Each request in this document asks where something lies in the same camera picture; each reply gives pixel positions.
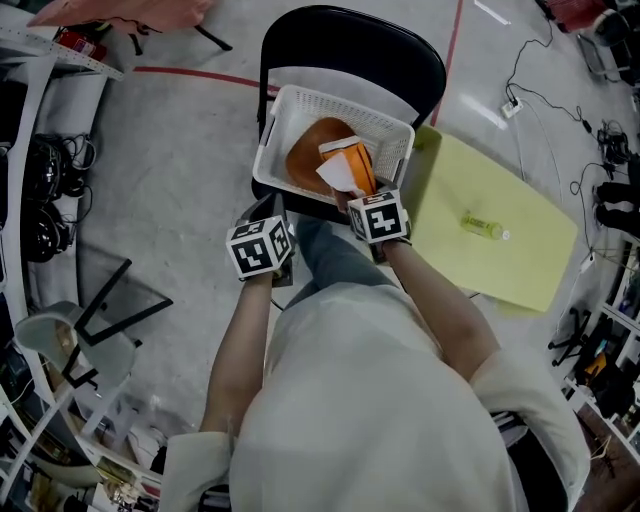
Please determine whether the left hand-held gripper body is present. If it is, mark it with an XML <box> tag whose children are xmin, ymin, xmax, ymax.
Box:
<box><xmin>224</xmin><ymin>214</ymin><xmax>297</xmax><ymax>287</ymax></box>

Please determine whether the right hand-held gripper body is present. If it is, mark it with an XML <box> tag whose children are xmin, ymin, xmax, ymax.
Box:
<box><xmin>346</xmin><ymin>188</ymin><xmax>414</xmax><ymax>264</ymax></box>

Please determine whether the orange tissue box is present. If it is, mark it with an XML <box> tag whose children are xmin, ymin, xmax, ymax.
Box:
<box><xmin>315</xmin><ymin>134</ymin><xmax>377</xmax><ymax>197</ymax></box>

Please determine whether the brown wooden bowl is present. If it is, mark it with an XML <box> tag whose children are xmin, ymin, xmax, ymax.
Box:
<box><xmin>284</xmin><ymin>117</ymin><xmax>359</xmax><ymax>194</ymax></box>

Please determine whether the green plastic bottle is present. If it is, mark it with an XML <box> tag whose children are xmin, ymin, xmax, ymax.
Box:
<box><xmin>459</xmin><ymin>212</ymin><xmax>511</xmax><ymax>241</ymax></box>

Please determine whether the person's left forearm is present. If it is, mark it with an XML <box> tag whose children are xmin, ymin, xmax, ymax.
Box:
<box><xmin>199</xmin><ymin>272</ymin><xmax>275</xmax><ymax>434</ymax></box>

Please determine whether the person's right forearm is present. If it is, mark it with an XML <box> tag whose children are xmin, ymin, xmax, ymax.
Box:
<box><xmin>382</xmin><ymin>242</ymin><xmax>501</xmax><ymax>381</ymax></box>

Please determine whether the yellow-green table top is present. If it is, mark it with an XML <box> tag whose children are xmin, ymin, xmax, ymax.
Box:
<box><xmin>405</xmin><ymin>124</ymin><xmax>580</xmax><ymax>314</ymax></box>

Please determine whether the white plastic basket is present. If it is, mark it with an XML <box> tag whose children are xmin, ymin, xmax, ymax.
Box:
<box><xmin>252</xmin><ymin>83</ymin><xmax>416</xmax><ymax>209</ymax></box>

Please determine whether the black folding chair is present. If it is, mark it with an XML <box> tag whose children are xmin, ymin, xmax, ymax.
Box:
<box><xmin>249</xmin><ymin>4</ymin><xmax>448</xmax><ymax>226</ymax></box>

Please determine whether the person's white shirt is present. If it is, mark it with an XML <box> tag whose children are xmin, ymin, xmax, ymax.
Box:
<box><xmin>159</xmin><ymin>282</ymin><xmax>591</xmax><ymax>512</ymax></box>

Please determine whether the white table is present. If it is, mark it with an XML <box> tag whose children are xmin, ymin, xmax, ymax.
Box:
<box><xmin>0</xmin><ymin>379</ymin><xmax>166</xmax><ymax>501</ymax></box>

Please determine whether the grey shell chair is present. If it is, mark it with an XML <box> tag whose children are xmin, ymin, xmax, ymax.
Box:
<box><xmin>14</xmin><ymin>257</ymin><xmax>174</xmax><ymax>391</ymax></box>

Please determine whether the red fire extinguisher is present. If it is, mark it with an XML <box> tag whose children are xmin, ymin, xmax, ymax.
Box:
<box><xmin>54</xmin><ymin>29</ymin><xmax>109</xmax><ymax>61</ymax></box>

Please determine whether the white shelf rack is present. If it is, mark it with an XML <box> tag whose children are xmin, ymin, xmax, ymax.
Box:
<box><xmin>0</xmin><ymin>24</ymin><xmax>126</xmax><ymax>326</ymax></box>

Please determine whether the white storage shelf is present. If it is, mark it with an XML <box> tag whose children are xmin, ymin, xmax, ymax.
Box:
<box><xmin>564</xmin><ymin>239</ymin><xmax>640</xmax><ymax>451</ymax></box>

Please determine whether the black office chair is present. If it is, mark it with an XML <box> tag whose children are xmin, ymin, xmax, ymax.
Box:
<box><xmin>547</xmin><ymin>307</ymin><xmax>636</xmax><ymax>416</ymax></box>

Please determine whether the black floor cable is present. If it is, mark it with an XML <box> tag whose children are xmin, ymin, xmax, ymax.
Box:
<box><xmin>504</xmin><ymin>17</ymin><xmax>556</xmax><ymax>104</ymax></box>

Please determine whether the tangle of black cables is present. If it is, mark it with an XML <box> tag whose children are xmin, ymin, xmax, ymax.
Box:
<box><xmin>594</xmin><ymin>118</ymin><xmax>632</xmax><ymax>174</ymax></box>

